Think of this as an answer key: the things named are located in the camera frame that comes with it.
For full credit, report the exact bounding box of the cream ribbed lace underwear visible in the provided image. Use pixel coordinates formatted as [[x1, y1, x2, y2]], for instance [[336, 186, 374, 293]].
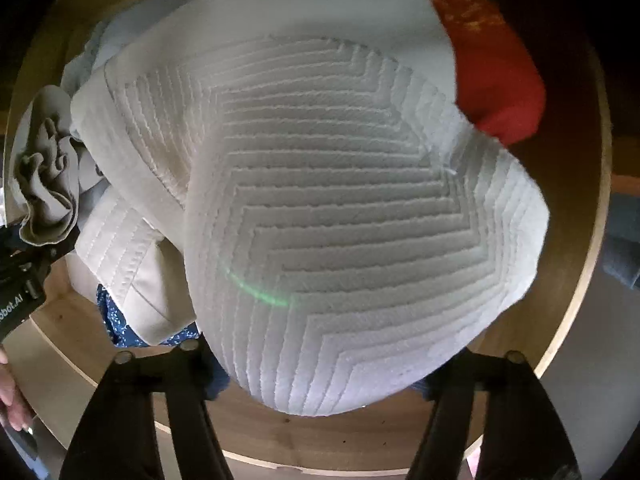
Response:
[[70, 0, 551, 418]]

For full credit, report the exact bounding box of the person's left hand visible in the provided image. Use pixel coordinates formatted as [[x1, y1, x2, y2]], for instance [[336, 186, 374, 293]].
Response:
[[0, 347, 35, 433]]

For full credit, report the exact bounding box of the wooden drawer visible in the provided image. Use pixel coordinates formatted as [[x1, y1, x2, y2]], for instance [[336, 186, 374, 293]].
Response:
[[0, 0, 613, 476]]

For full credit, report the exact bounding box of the grey ruffled underwear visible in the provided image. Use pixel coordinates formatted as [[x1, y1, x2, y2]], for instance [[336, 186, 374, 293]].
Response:
[[12, 85, 103, 247]]

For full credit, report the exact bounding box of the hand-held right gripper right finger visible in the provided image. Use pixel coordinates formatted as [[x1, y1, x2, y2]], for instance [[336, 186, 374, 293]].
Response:
[[407, 347, 583, 480]]

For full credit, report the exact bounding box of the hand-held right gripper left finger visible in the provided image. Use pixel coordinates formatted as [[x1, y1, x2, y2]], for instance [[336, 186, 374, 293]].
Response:
[[59, 340, 231, 480]]

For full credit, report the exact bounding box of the blue grid-lined cloth cover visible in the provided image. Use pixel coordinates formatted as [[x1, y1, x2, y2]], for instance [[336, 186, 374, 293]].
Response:
[[602, 192, 640, 291]]

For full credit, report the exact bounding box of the cream ribbed beige underwear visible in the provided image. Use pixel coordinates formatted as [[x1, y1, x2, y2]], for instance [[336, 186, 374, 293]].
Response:
[[75, 187, 201, 347]]

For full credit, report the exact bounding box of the red pouch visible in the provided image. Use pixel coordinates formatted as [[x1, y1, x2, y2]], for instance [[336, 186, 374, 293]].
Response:
[[300, 0, 548, 146]]

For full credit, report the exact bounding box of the dark blue speckled cloth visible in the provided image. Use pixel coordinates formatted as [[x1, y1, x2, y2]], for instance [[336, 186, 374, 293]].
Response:
[[95, 282, 231, 401]]

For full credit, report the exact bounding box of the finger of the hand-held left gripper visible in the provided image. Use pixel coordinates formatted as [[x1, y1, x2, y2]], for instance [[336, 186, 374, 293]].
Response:
[[0, 259, 55, 346], [0, 225, 81, 267]]

